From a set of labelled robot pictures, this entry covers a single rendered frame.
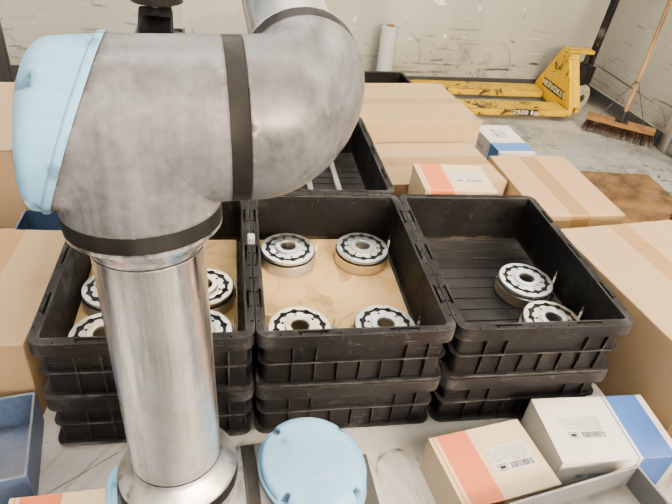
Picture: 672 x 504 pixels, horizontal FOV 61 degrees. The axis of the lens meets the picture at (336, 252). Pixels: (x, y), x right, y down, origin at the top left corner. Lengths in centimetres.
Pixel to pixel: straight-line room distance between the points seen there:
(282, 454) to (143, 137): 38
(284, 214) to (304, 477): 64
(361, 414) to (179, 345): 56
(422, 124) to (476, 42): 314
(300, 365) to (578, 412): 46
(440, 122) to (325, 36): 123
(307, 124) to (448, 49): 430
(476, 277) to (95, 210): 88
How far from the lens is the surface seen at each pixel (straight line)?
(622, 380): 118
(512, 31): 485
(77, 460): 101
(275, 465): 63
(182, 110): 37
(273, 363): 86
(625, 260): 124
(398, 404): 98
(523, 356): 99
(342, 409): 96
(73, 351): 85
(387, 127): 159
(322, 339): 83
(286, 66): 39
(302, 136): 38
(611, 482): 99
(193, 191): 40
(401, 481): 97
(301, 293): 104
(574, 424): 102
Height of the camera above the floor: 150
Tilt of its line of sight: 36 degrees down
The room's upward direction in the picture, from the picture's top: 7 degrees clockwise
